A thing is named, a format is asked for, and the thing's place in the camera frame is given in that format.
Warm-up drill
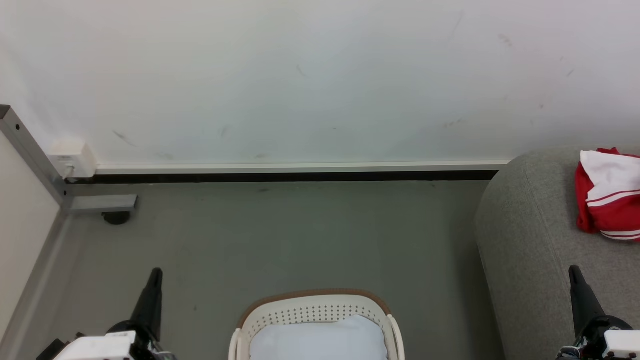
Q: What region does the cream perforated laundry basket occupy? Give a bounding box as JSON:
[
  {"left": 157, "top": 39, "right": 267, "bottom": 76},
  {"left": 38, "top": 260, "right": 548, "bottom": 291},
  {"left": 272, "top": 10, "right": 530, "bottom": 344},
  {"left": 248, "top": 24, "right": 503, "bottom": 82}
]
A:
[{"left": 228, "top": 288, "right": 406, "bottom": 360}]

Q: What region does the red white printed garment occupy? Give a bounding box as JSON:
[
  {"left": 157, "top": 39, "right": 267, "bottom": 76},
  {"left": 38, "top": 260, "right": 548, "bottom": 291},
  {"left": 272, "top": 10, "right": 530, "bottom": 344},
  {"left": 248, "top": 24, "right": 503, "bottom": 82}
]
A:
[{"left": 574, "top": 147, "right": 640, "bottom": 243}]

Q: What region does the grey white left gripper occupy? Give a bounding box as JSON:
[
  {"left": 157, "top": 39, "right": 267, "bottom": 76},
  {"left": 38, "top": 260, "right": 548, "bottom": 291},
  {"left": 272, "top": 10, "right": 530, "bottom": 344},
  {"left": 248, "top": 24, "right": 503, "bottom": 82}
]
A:
[{"left": 52, "top": 268, "right": 176, "bottom": 360}]

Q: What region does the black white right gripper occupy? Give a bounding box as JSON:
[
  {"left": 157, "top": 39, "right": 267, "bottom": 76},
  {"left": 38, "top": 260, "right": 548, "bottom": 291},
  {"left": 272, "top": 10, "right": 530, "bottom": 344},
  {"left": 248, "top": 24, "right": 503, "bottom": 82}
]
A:
[{"left": 557, "top": 265, "right": 640, "bottom": 360}]

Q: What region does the grey fabric sofa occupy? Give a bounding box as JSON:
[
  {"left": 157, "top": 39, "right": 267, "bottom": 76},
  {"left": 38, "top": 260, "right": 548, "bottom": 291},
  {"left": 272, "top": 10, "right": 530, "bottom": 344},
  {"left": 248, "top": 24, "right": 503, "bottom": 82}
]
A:
[{"left": 473, "top": 145, "right": 640, "bottom": 360}]

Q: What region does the white wall socket box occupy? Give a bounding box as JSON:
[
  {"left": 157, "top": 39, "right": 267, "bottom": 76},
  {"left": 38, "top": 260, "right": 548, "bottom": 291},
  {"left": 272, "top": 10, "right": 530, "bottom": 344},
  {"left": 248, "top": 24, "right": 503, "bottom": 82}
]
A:
[{"left": 48, "top": 138, "right": 97, "bottom": 180}]

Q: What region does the pale blue cloth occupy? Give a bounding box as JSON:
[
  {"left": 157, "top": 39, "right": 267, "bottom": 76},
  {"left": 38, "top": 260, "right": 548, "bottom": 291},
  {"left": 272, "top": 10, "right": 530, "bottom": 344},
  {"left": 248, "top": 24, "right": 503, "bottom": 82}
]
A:
[{"left": 248, "top": 314, "right": 390, "bottom": 360}]

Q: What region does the black wall baseboard strip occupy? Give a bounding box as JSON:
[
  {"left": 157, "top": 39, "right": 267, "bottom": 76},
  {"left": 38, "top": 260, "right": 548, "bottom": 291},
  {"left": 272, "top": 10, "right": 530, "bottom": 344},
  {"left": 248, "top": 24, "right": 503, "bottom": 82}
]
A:
[{"left": 94, "top": 170, "right": 501, "bottom": 184}]

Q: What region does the grey metal partition frame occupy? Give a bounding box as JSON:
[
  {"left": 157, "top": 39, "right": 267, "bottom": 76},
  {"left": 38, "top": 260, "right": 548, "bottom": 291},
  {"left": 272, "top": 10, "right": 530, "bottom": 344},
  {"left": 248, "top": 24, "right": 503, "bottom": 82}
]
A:
[{"left": 0, "top": 104, "right": 139, "bottom": 216}]

